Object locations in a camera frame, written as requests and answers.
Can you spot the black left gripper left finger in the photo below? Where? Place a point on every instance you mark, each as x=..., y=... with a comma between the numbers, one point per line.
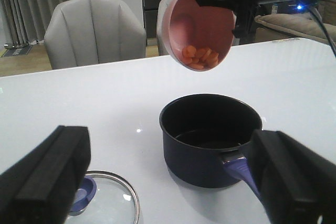
x=41, y=187

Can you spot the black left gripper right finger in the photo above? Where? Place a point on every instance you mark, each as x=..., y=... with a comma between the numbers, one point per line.
x=296, y=185

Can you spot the pink bowl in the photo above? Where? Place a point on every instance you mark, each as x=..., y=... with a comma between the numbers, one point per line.
x=186, y=23

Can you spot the glass lid blue knob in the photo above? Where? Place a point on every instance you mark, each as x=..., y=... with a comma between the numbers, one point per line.
x=104, y=197

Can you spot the orange ham slices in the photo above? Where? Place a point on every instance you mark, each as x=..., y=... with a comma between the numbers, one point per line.
x=199, y=59

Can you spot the beige sofa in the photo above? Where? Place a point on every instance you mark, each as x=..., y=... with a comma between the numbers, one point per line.
x=284, y=26

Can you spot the right grey upholstered chair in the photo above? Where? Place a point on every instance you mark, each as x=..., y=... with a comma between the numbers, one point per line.
x=163, y=4

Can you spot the grey upholstered chair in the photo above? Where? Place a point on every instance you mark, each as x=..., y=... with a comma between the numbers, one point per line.
x=90, y=32
x=163, y=4

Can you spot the dark blue saucepan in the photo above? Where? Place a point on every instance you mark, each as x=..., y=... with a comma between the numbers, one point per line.
x=204, y=139

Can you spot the left grey upholstered chair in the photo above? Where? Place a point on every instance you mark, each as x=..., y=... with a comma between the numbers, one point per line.
x=90, y=32

